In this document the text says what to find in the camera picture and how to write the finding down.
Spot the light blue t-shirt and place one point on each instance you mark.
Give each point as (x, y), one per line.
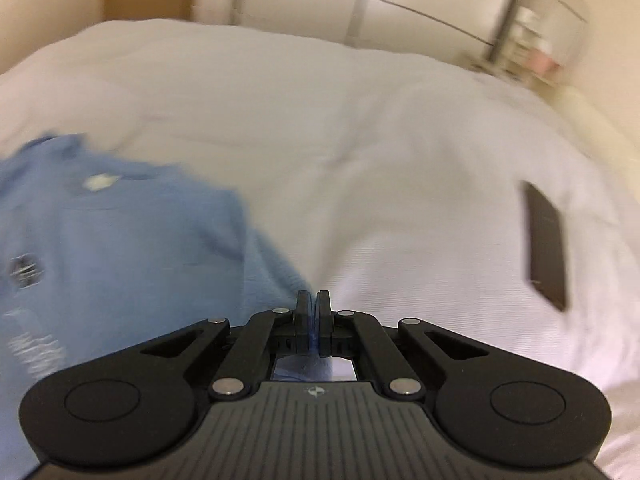
(125, 250)

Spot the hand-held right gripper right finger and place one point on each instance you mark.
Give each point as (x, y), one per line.
(323, 320)

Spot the cluttered small shelf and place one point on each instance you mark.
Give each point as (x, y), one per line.
(537, 45)

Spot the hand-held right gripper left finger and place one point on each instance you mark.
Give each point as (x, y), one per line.
(304, 320)

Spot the black smartphone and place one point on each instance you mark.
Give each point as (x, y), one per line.
(546, 250)

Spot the white bed duvet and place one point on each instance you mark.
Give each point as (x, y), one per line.
(360, 160)

